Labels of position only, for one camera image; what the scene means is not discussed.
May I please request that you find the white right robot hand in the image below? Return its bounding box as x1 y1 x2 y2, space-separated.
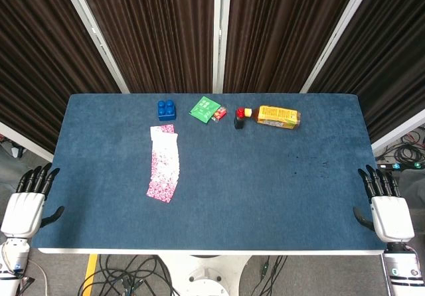
353 165 416 244

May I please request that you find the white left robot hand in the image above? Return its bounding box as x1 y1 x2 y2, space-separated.
0 162 65 239

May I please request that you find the pink patterned cloth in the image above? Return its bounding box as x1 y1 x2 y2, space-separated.
145 178 179 204

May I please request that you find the black device with lit buttons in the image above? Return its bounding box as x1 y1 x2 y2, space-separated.
378 162 425 171

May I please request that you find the yellow-label tea bottle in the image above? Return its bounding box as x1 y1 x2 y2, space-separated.
244 105 302 131

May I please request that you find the brown fabric partition panel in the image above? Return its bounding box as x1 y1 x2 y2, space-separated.
222 0 362 94
75 0 220 94
311 0 425 143
0 0 121 154

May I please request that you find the pink patterned pouch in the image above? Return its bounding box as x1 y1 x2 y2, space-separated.
145 124 182 204

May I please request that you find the blue felt table cover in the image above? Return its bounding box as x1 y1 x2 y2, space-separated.
31 92 386 252

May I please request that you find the blue toy building block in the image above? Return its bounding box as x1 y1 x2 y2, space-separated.
157 99 178 121

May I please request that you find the small dark red-capped bottle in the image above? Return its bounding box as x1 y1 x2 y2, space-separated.
234 108 246 130

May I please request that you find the red candy packet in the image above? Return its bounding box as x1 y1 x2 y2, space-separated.
211 106 229 123

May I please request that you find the green snack packet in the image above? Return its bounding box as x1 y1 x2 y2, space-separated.
189 96 220 123

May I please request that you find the white floor cable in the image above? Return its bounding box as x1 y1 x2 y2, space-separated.
28 258 50 296

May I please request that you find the black floor cable bundle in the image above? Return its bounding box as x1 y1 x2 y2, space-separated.
78 254 177 296
248 255 290 296
375 128 425 166

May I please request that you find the white partition post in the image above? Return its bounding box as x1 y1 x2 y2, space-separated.
212 0 233 94
299 0 378 94
58 0 130 94

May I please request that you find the white pedestal base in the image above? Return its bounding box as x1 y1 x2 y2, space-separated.
158 254 250 296

